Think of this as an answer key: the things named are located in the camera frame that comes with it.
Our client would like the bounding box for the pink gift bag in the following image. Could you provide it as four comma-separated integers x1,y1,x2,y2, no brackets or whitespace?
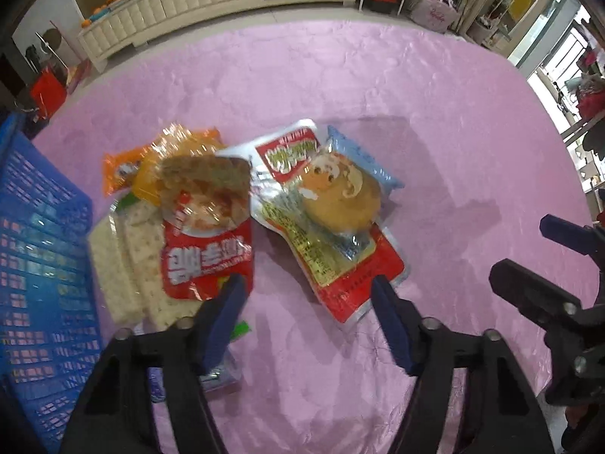
411,0,461,34

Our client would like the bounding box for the cream long cabinet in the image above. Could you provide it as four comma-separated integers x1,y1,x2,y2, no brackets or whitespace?
64,0,365,74

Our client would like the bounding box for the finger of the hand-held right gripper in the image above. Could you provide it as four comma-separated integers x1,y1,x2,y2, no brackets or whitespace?
540,214,605,256
489,259,582,329

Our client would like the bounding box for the red and silver snack packet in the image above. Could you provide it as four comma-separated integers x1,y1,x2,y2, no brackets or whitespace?
220,119,408,325

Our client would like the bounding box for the yellow snack packet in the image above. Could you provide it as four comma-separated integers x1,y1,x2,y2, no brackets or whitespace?
132,123,223,206

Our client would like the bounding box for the blue bun packet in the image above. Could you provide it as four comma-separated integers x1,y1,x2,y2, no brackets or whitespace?
301,125,403,258

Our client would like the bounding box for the pink quilted blanket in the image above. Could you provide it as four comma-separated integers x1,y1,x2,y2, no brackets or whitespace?
31,8,601,454

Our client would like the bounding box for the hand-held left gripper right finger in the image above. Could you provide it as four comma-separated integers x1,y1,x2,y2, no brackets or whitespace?
371,275,556,454

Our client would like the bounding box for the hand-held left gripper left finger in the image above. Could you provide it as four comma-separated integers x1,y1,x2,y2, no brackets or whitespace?
59,274,249,454

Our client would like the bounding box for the narrow cracker packet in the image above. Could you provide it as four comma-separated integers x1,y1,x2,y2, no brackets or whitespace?
88,208,143,326

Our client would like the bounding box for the blue plastic basket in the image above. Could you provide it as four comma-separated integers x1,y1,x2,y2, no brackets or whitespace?
0,112,105,440

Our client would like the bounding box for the wide green-ended cracker packet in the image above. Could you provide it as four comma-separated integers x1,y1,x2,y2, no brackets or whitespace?
113,194,250,344

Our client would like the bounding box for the orange snack packet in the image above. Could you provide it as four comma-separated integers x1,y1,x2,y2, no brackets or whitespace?
102,127,222,196

